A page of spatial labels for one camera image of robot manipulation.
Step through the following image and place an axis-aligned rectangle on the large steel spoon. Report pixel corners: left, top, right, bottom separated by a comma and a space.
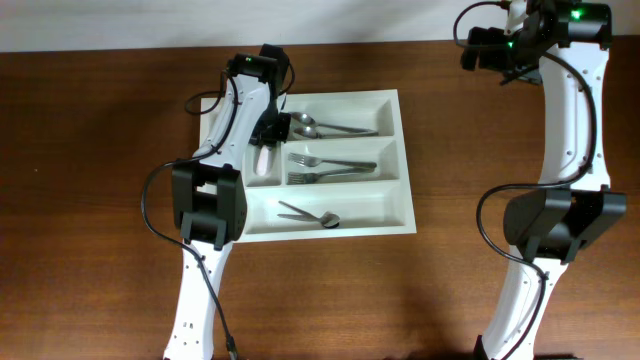
289, 112, 370, 133
293, 127, 378, 139

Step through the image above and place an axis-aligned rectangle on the steel fork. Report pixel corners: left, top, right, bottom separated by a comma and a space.
287, 153, 377, 169
286, 168, 374, 185

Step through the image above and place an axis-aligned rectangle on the small steel teaspoon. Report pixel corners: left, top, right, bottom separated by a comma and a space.
279, 201, 320, 217
279, 212, 340, 229

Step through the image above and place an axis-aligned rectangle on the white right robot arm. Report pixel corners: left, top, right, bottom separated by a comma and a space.
456, 0, 627, 360

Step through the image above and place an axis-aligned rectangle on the steel fork in tray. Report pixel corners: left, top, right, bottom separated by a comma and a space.
286, 168, 374, 185

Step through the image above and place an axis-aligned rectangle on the white plastic cutlery tray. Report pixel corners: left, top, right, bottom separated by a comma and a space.
198, 89, 418, 245

